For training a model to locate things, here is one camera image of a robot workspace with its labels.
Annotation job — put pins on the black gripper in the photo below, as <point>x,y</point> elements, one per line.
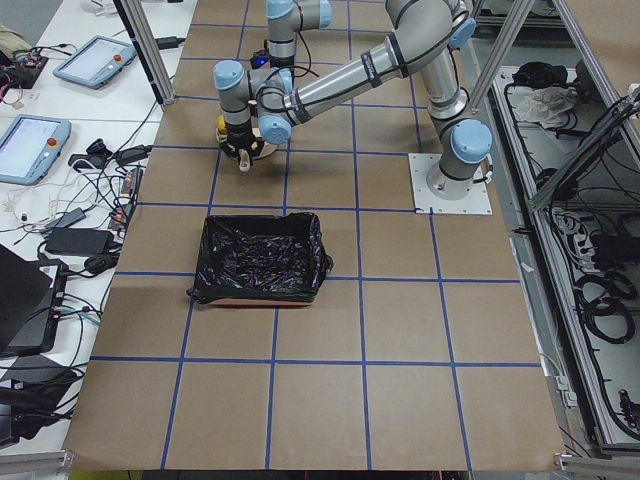
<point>237,137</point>

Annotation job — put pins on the beige plastic dustpan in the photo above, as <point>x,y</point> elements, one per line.
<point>242,162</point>

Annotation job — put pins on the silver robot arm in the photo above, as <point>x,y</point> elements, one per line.
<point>286,19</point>
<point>260,106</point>

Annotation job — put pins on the bin with black bag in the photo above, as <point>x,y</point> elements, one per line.
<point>260,260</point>

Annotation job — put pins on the upper teach pendant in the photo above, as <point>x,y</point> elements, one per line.
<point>97,62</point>

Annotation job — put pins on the teach pendant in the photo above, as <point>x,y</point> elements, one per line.
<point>30,146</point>
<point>97,62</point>

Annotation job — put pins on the black power adapter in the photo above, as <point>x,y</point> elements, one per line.
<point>78,242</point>

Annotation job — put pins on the lower teach pendant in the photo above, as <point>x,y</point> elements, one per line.
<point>30,146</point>

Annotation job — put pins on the black laptop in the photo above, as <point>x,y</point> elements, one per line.
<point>31,300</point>

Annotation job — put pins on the white crumpled cloth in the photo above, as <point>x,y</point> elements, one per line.
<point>548,107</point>

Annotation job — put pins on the aluminium frame post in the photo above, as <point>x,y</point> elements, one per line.
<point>137,26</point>

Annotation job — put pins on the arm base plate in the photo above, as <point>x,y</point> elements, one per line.
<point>434,193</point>

